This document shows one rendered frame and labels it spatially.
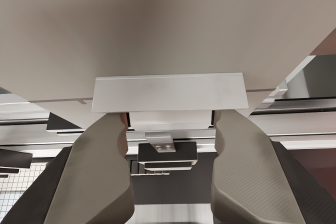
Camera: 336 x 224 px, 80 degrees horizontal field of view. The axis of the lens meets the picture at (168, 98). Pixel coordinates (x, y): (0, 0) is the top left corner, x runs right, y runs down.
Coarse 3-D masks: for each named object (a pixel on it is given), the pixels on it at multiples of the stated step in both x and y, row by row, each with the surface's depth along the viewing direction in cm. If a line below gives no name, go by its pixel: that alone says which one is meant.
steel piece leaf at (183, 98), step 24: (240, 72) 12; (96, 96) 11; (120, 96) 11; (144, 96) 11; (168, 96) 11; (192, 96) 11; (216, 96) 11; (240, 96) 11; (144, 120) 20; (168, 120) 20; (192, 120) 20
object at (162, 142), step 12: (156, 132) 27; (168, 132) 27; (144, 144) 41; (156, 144) 32; (168, 144) 32; (180, 144) 41; (192, 144) 41; (144, 156) 40; (156, 156) 40; (168, 156) 40; (180, 156) 40; (192, 156) 40; (156, 168) 41; (168, 168) 41; (180, 168) 42
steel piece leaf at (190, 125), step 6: (132, 126) 22; (138, 126) 22; (144, 126) 22; (150, 126) 22; (156, 126) 22; (162, 126) 22; (168, 126) 22; (174, 126) 22; (180, 126) 22; (186, 126) 22; (192, 126) 23; (198, 126) 23; (204, 126) 23
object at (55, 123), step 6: (54, 114) 24; (48, 120) 24; (54, 120) 24; (60, 120) 24; (66, 120) 24; (48, 126) 24; (54, 126) 24; (60, 126) 24; (66, 126) 24; (72, 126) 24; (78, 126) 24; (210, 126) 24; (60, 132) 26; (66, 132) 26; (72, 132) 26; (78, 132) 25; (126, 132) 26; (132, 132) 26
